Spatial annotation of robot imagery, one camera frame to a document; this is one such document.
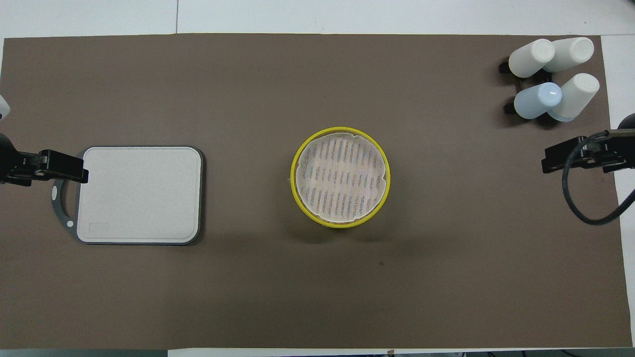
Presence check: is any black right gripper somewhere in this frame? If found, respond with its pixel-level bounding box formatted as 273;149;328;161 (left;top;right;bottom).
542;128;635;174

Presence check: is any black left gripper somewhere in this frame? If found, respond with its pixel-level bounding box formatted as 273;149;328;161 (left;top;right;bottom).
0;133;89;187

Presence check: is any white steamer liner cloth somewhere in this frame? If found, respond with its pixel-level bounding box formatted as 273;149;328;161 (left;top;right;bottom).
296;131;387;222

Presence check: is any yellow steamer tier with liner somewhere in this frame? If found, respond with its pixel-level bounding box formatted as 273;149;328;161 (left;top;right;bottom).
290;126;391;226

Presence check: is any white plastic cup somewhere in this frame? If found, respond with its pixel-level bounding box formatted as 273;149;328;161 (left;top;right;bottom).
548;73;600;122
543;37;594;73
508;39;555;78

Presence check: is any light blue plastic cup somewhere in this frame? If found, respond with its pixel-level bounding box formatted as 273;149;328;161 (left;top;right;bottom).
513;82;563;119

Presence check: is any black cup rack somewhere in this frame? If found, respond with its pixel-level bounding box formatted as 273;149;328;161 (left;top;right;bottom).
499;59;554;116

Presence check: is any white cutting board grey rim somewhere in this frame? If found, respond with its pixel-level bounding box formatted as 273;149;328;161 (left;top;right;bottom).
51;145;205;246

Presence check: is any brown table mat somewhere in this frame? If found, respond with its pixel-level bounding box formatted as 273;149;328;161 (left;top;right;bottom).
0;34;633;350

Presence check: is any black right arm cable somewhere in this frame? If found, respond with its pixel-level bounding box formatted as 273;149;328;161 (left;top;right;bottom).
562;131;635;226

